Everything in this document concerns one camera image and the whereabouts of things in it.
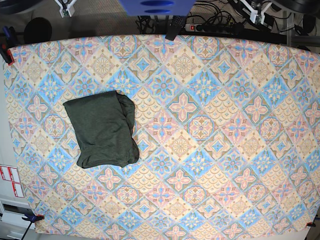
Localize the dark green long-sleeve shirt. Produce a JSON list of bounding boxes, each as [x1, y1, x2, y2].
[[63, 90, 140, 169]]

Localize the colourful patterned tablecloth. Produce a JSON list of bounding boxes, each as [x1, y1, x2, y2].
[[3, 35, 320, 240]]

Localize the black remote control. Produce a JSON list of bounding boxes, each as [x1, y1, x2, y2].
[[165, 15, 187, 41]]

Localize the white power strip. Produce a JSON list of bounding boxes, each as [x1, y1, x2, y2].
[[184, 23, 234, 33]]

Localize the blue plastic box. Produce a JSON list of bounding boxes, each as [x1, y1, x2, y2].
[[119, 0, 196, 16]]

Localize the black round stand base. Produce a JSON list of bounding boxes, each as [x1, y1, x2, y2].
[[23, 17, 53, 44]]

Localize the red white labels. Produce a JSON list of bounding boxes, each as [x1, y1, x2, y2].
[[0, 165, 24, 198]]

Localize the blue clamp bottom left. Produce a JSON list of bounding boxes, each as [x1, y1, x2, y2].
[[20, 213, 45, 240]]

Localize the blue clamp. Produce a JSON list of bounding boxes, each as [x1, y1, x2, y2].
[[20, 213, 45, 240], [0, 26, 15, 66]]

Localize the blue clamp top left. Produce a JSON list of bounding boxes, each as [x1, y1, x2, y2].
[[0, 26, 15, 66]]

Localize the orange clamp bottom right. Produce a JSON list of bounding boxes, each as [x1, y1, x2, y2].
[[306, 221, 316, 227]]

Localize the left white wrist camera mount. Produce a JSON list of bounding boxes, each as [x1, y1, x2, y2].
[[239, 0, 272, 25]]

